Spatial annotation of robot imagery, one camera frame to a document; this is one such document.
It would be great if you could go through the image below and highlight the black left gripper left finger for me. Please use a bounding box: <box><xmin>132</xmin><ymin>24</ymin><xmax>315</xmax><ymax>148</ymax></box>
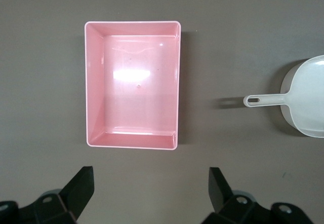
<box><xmin>0</xmin><ymin>166</ymin><xmax>96</xmax><ymax>224</ymax></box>

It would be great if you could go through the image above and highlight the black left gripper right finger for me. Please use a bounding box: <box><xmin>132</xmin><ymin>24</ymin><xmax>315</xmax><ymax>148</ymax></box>
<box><xmin>202</xmin><ymin>167</ymin><xmax>315</xmax><ymax>224</ymax></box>

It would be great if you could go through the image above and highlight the beige plastic dustpan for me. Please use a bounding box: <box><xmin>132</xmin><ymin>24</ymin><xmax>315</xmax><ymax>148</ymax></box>
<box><xmin>243</xmin><ymin>54</ymin><xmax>324</xmax><ymax>139</ymax></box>

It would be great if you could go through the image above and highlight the pink plastic bin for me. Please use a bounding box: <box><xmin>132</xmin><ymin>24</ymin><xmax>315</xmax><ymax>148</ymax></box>
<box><xmin>84</xmin><ymin>20</ymin><xmax>183</xmax><ymax>151</ymax></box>

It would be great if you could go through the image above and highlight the brown table mat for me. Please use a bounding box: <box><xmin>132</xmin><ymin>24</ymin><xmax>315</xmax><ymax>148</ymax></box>
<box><xmin>0</xmin><ymin>0</ymin><xmax>324</xmax><ymax>224</ymax></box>

